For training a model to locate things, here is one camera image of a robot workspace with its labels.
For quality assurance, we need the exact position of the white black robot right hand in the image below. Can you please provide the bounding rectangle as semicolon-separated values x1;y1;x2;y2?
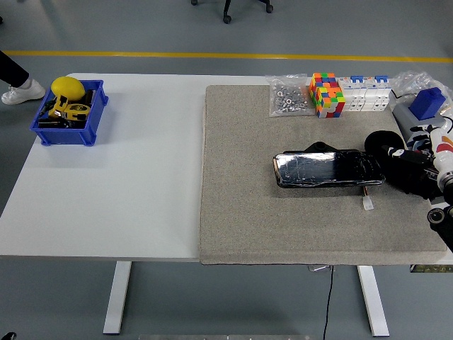
384;123;453;188

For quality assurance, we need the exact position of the black rag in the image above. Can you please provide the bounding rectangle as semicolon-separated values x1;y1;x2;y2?
364;130;443;201

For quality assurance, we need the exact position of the black glossy display panel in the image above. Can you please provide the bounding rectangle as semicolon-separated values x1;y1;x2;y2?
272;140;386;190

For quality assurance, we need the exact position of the blue block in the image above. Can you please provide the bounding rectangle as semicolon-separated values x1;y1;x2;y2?
409;87;445;121

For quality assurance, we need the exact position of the grey box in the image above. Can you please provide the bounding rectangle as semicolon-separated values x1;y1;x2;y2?
391;101;449;137

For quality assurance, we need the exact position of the crumpled clear plastic bag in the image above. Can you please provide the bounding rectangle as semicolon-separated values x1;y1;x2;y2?
389;69;453;118

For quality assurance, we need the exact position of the white circuit breaker blue tab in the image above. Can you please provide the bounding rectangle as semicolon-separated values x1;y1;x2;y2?
338;75;367;113
364;75;392;113

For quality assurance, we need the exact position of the white table leg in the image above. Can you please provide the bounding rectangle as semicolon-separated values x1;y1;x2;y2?
356;263;390;337
102;261;132;336

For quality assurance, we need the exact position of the multicolour puzzle cube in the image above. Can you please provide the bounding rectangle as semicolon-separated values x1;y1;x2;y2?
316;86;346;119
309;72;337;107

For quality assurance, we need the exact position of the clear bag of metal nuts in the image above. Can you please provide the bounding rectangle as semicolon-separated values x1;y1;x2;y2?
265;73;316;118

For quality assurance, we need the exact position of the grey-brown mat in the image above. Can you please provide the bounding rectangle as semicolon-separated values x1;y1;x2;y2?
199;84;447;266

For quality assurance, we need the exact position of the blue plastic bin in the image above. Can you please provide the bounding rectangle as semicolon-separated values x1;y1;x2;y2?
29;79;110;147

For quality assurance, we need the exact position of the yellow tape measure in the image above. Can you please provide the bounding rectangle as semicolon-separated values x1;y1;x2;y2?
63;102;91;122

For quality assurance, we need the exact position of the yellow black hand tool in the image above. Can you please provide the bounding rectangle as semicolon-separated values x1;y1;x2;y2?
47;94;70;118

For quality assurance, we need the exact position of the person's white shoe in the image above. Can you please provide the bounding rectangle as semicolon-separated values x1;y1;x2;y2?
1;78;47;106

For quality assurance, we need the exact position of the black office chair base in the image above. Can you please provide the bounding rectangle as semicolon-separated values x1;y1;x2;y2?
190;0;275;25

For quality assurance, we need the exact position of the yellow lemon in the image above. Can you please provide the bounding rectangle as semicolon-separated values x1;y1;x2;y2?
50;76;86;101

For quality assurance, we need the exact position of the person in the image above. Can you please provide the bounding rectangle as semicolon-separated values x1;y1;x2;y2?
0;49;31;88

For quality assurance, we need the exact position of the white plug with wires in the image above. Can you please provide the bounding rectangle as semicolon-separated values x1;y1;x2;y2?
361;188;374;212

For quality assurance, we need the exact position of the thin black hanging cable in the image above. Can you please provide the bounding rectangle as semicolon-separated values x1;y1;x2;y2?
321;263;336;340

